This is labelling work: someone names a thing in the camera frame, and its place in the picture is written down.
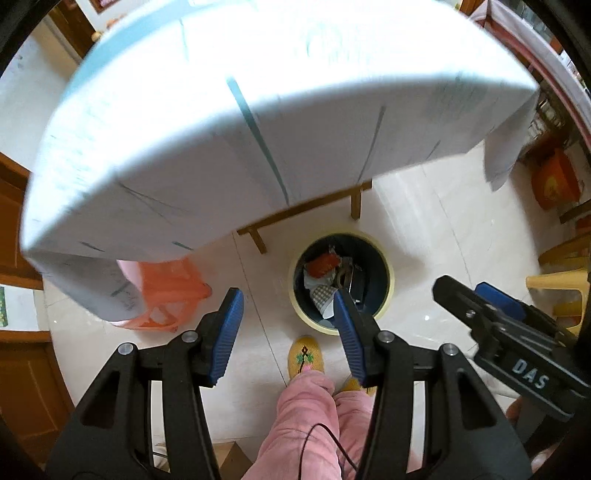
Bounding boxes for wooden door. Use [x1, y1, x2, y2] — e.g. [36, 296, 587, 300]
[0, 152, 75, 462]

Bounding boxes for red white checked packaging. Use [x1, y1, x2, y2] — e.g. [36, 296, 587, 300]
[311, 284, 340, 319]

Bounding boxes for pink pants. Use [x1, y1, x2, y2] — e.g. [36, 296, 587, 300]
[240, 369, 377, 480]

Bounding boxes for cardboard box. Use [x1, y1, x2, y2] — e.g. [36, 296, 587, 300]
[152, 440, 252, 480]

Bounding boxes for wooden table frame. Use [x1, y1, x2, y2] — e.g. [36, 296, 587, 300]
[236, 180, 374, 254]

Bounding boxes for orange plastic stool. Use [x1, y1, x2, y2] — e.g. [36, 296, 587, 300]
[115, 256, 213, 333]

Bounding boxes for dark bin with yellow rim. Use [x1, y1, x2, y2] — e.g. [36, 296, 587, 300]
[288, 229, 395, 335]

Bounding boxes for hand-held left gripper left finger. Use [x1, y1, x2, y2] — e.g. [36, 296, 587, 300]
[46, 287, 245, 480]

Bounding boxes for thin black cord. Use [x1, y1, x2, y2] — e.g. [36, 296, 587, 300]
[298, 422, 358, 480]

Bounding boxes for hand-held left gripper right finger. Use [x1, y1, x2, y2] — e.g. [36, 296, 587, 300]
[332, 290, 532, 480]

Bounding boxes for table with white cloth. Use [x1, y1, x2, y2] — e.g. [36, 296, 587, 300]
[21, 0, 541, 324]

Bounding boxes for red wrapper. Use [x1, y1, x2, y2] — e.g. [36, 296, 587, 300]
[307, 254, 342, 278]

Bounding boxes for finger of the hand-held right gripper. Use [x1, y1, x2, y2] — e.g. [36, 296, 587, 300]
[475, 282, 578, 341]
[433, 275, 504, 342]

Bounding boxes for yellow plastic stool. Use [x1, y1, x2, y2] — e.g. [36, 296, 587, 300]
[526, 231, 591, 337]

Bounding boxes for black gold wrapper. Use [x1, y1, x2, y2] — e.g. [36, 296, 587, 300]
[339, 258, 370, 301]

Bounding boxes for orange plastic basin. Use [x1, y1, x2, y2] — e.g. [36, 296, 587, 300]
[530, 148, 581, 212]

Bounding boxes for yellow embroidered slipper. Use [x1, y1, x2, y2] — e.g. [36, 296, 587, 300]
[287, 335, 328, 388]
[339, 375, 377, 397]

